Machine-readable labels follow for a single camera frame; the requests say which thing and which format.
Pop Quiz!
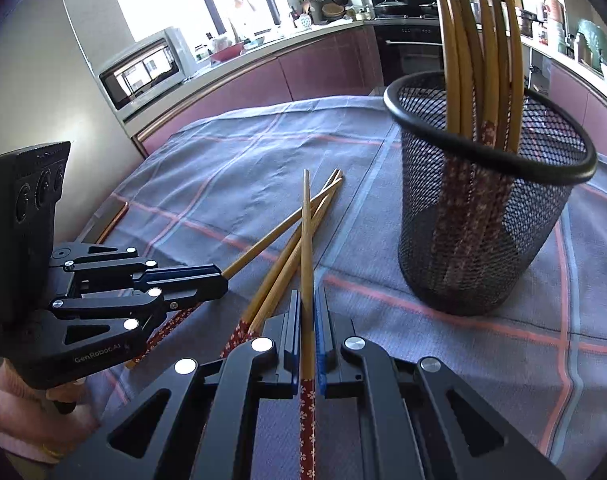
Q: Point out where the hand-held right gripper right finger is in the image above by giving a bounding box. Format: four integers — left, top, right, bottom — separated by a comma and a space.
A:
313, 287, 567, 480

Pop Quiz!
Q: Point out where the mint green appliance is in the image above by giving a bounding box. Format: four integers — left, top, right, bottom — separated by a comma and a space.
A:
576, 19, 604, 68

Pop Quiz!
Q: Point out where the grey refrigerator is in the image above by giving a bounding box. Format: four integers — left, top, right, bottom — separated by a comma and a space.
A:
0, 0, 147, 281

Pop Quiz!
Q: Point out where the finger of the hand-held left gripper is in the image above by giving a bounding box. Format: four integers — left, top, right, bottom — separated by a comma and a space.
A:
51, 242, 222, 283
51, 275, 229, 333

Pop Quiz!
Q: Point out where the bundle of bamboo chopsticks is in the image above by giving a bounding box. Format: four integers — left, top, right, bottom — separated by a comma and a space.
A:
430, 0, 525, 286

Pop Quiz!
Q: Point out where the pink base cabinet run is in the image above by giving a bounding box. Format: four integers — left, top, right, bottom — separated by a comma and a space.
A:
131, 20, 384, 158
521, 35, 607, 126

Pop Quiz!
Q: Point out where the white microwave oven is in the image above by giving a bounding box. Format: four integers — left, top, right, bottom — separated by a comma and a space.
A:
98, 26, 197, 111

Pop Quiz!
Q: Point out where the black mesh utensil holder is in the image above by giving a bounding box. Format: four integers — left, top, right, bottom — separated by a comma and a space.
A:
383, 71, 597, 317

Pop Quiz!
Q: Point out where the blue plaid tablecloth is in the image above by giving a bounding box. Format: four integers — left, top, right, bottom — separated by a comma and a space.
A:
74, 94, 607, 480

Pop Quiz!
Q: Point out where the black integrated stove with oven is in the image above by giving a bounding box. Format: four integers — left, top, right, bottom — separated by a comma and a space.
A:
366, 0, 444, 88

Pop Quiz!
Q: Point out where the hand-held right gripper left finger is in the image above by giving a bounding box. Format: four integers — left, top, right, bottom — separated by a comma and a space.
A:
54, 289, 303, 480

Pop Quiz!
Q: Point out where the pink bowl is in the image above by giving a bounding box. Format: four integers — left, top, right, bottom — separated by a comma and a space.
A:
211, 41, 247, 61

